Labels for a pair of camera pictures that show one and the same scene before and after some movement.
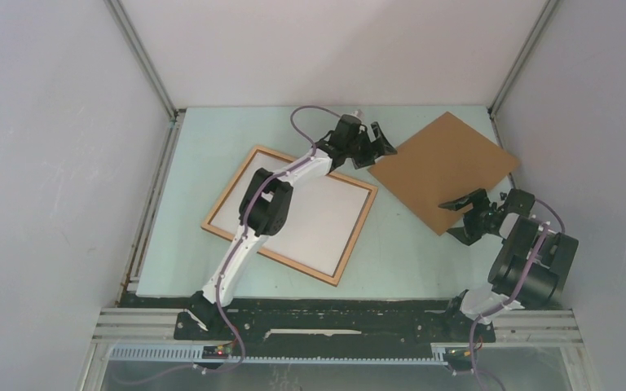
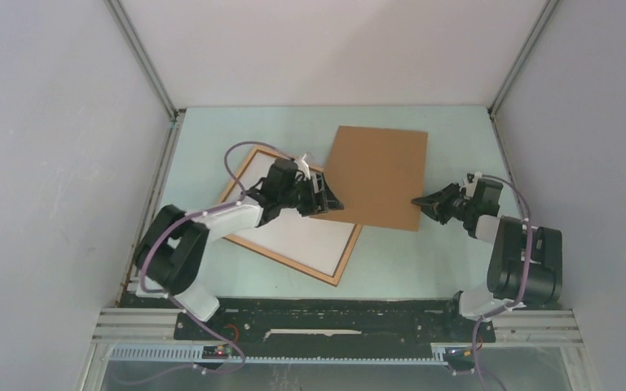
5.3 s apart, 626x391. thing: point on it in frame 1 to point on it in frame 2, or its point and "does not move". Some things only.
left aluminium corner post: x=143 y=58 does not move
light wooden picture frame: x=207 y=223 does not move
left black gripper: x=374 y=148 to x=319 y=203
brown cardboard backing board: x=443 y=162 to x=376 y=173
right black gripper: x=468 y=234 to x=434 y=204
